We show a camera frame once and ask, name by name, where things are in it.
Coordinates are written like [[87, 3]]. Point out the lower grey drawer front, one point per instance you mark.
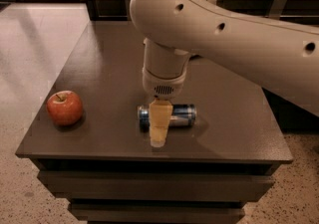
[[135, 214]]

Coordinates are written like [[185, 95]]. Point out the red apple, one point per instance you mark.
[[64, 108]]

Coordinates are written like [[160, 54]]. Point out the right metal bracket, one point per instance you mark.
[[279, 0]]

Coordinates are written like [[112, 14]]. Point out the upper grey drawer front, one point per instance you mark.
[[156, 187]]

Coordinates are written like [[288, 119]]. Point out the blue silver redbull can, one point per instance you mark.
[[182, 116]]

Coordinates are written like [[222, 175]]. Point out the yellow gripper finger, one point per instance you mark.
[[159, 116]]

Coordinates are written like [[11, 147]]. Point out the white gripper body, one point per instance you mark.
[[163, 86]]

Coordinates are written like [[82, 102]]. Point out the grey drawer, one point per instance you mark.
[[156, 187], [135, 214]]

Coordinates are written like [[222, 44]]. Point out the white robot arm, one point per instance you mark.
[[278, 56]]

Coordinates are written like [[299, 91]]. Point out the grey drawer cabinet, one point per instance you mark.
[[235, 132]]

